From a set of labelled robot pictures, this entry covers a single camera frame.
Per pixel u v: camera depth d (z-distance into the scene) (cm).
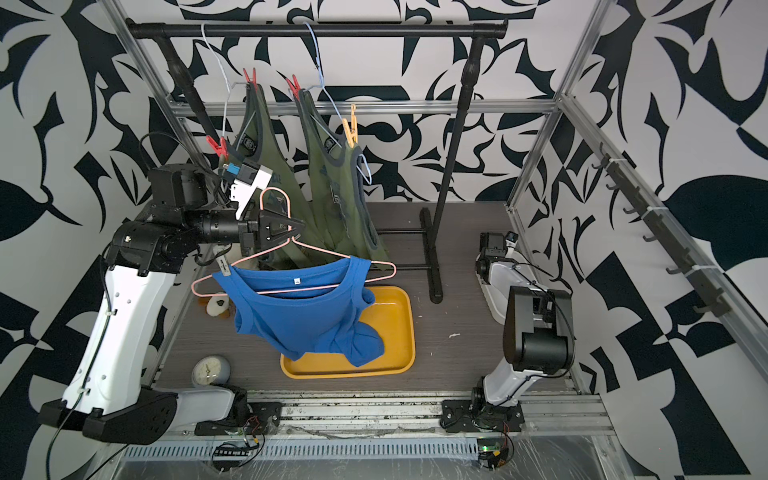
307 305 65
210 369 78
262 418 74
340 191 75
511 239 83
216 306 91
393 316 92
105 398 36
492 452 71
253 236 48
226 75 86
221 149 53
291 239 54
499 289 65
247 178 46
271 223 52
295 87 69
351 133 57
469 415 74
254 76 72
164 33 54
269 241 51
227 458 70
